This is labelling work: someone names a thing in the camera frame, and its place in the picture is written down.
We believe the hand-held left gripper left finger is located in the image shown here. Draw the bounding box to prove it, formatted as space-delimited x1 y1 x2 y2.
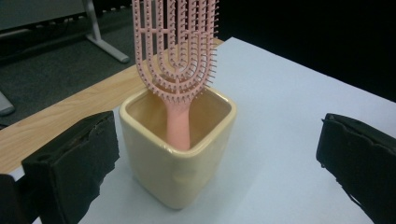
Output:
21 110 120 224

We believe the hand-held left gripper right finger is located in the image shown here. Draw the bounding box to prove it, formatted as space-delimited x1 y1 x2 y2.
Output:
315 112 396 224

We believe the cream square ceramic cup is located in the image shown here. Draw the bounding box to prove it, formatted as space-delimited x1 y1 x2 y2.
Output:
118 86 238 210

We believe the pink hairbrush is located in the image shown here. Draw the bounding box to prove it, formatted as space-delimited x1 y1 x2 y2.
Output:
131 0 219 152

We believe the wooden table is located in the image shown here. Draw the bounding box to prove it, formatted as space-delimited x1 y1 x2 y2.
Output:
0 36 225 175

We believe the white table cover sheet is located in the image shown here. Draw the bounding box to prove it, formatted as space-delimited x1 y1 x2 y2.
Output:
8 36 396 224

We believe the white metal stand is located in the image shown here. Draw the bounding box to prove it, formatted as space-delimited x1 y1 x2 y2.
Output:
0 0 131 117

